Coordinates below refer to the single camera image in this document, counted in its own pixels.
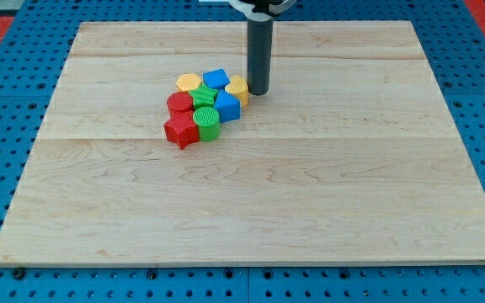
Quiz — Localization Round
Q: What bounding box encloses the blue triangle block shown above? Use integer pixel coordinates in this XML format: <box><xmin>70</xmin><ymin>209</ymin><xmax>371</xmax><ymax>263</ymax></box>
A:
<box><xmin>214</xmin><ymin>90</ymin><xmax>241</xmax><ymax>123</ymax></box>

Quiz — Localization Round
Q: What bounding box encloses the yellow heart block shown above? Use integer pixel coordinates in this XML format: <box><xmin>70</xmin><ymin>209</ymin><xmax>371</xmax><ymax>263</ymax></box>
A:
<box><xmin>225</xmin><ymin>75</ymin><xmax>249</xmax><ymax>107</ymax></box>

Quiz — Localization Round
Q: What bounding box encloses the green cylinder block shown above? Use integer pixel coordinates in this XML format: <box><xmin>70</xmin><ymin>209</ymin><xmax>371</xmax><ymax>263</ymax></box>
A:
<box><xmin>193</xmin><ymin>107</ymin><xmax>221</xmax><ymax>141</ymax></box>

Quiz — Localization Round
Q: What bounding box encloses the green star block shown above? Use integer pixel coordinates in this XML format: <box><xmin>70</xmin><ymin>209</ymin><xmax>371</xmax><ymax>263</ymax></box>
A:
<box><xmin>189</xmin><ymin>83</ymin><xmax>219</xmax><ymax>110</ymax></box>

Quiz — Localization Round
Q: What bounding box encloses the yellow hexagon block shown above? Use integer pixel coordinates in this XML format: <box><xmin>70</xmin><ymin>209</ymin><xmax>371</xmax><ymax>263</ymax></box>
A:
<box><xmin>175</xmin><ymin>73</ymin><xmax>202</xmax><ymax>92</ymax></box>

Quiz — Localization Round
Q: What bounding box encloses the red cylinder block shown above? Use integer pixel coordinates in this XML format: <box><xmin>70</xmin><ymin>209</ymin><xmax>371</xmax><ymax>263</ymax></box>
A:
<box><xmin>166</xmin><ymin>92</ymin><xmax>194</xmax><ymax>120</ymax></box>

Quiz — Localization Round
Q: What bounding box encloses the light wooden board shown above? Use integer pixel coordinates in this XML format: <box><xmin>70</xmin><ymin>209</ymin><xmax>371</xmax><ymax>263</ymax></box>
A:
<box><xmin>0</xmin><ymin>21</ymin><xmax>485</xmax><ymax>268</ymax></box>

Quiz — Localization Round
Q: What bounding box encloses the blue cube block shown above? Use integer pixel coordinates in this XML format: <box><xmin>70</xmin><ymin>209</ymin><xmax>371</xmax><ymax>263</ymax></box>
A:
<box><xmin>203</xmin><ymin>69</ymin><xmax>230</xmax><ymax>89</ymax></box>

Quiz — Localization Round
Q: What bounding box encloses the red star block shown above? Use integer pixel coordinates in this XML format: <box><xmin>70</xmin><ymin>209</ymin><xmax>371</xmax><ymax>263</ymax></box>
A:
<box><xmin>163</xmin><ymin>111</ymin><xmax>200</xmax><ymax>150</ymax></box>

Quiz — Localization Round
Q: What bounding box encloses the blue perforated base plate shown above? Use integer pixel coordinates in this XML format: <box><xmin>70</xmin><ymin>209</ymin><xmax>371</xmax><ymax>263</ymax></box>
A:
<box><xmin>0</xmin><ymin>1</ymin><xmax>485</xmax><ymax>302</ymax></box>

